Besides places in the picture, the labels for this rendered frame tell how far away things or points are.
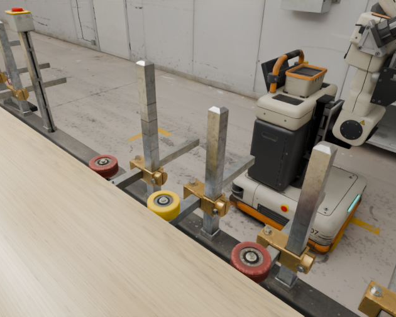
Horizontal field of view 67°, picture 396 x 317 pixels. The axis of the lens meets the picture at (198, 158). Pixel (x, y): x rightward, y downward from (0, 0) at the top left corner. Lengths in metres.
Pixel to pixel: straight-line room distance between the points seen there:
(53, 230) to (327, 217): 1.38
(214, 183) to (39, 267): 0.43
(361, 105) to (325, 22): 1.86
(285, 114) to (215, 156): 0.88
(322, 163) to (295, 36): 2.94
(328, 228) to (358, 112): 0.60
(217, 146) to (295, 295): 0.42
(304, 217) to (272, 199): 1.12
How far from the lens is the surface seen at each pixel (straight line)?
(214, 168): 0.75
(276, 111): 1.58
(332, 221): 1.75
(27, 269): 0.68
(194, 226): 0.96
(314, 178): 0.62
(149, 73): 0.83
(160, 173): 0.96
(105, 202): 0.76
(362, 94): 1.62
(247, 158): 1.02
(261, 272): 0.61
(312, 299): 0.86
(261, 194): 1.82
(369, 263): 2.02
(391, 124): 3.38
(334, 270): 1.90
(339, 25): 3.32
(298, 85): 1.68
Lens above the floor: 1.39
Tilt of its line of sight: 33 degrees down
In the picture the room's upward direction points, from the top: 2 degrees clockwise
